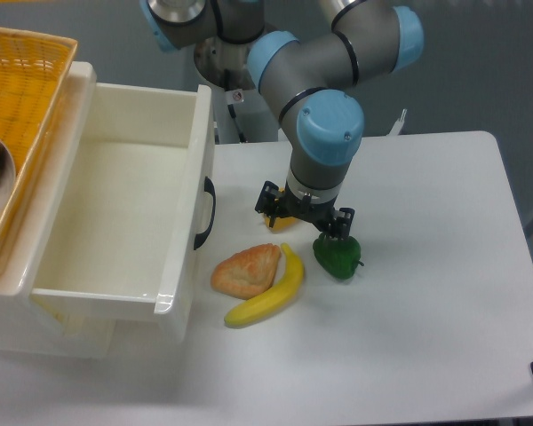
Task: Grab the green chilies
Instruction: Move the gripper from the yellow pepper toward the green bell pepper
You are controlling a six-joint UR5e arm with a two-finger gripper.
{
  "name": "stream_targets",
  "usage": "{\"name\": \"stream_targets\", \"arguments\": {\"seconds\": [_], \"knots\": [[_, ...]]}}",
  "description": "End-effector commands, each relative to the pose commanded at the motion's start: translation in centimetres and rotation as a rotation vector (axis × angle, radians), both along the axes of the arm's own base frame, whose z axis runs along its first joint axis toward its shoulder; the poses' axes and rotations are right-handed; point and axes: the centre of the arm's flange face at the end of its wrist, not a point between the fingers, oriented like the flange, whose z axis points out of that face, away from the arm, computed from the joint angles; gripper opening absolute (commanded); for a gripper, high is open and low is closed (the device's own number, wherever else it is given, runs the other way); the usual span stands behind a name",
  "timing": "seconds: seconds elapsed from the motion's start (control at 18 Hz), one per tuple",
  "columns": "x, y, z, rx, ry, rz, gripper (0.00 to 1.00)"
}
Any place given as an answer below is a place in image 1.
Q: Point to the orange pastry bread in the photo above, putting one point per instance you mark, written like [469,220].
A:
[248,273]

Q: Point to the yellow bell pepper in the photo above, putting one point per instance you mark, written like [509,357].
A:
[282,223]

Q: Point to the green bell pepper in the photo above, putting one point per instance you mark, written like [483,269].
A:
[339,258]

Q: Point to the white open drawer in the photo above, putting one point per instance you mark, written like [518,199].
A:
[138,204]

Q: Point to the orange woven basket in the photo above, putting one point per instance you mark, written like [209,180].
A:
[33,69]

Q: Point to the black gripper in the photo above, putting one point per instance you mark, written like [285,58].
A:
[274,203]

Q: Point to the yellow banana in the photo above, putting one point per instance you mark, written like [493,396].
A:
[272,300]

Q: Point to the white clip behind table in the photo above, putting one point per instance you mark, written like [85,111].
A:
[397,127]

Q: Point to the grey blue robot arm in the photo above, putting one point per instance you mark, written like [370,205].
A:
[302,83]

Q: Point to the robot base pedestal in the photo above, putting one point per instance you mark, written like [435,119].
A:
[241,115]

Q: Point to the white drawer cabinet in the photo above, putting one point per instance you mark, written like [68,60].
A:
[26,324]

